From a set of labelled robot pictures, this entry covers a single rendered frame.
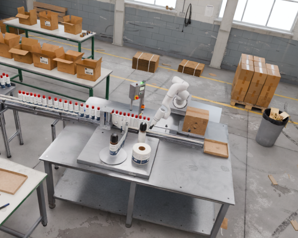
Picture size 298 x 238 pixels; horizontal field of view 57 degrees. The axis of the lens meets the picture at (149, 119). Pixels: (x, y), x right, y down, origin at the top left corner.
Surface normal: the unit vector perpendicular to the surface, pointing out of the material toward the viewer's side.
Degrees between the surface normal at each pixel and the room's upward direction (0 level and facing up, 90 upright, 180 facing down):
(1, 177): 0
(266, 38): 90
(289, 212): 0
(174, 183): 0
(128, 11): 90
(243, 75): 90
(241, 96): 90
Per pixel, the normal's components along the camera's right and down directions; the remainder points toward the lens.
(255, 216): 0.12, -0.83
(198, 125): -0.21, 0.51
